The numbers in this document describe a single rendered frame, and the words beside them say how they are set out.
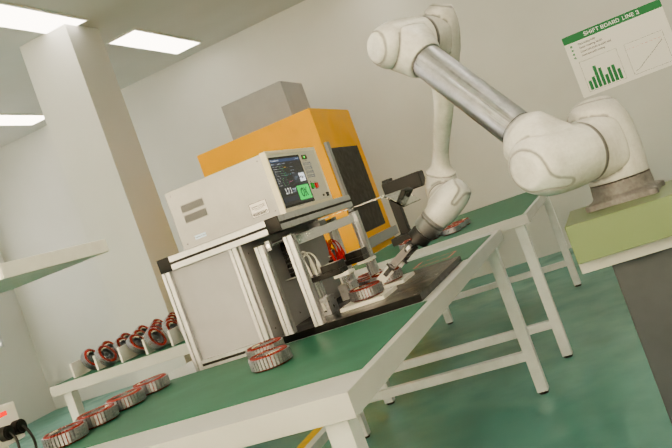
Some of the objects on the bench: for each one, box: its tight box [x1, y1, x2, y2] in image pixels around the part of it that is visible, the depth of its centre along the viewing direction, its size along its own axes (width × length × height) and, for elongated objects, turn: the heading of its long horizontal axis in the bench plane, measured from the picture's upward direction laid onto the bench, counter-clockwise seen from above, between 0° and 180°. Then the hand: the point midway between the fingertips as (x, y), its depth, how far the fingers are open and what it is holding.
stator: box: [248, 344, 293, 373], centre depth 195 cm, size 11×11×4 cm
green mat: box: [401, 235, 491, 274], centre depth 318 cm, size 94×61×1 cm, turn 164°
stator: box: [348, 280, 385, 302], centre depth 238 cm, size 11×11×4 cm
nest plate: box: [340, 285, 397, 313], centre depth 238 cm, size 15×15×1 cm
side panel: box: [162, 247, 271, 372], centre depth 233 cm, size 28×3×32 cm, turn 164°
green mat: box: [62, 301, 427, 448], centre depth 197 cm, size 94×61×1 cm, turn 164°
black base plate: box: [280, 256, 462, 344], centre depth 250 cm, size 47×64×2 cm
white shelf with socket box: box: [0, 239, 109, 448], centre depth 185 cm, size 35×37×46 cm
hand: (387, 275), depth 261 cm, fingers open, 12 cm apart
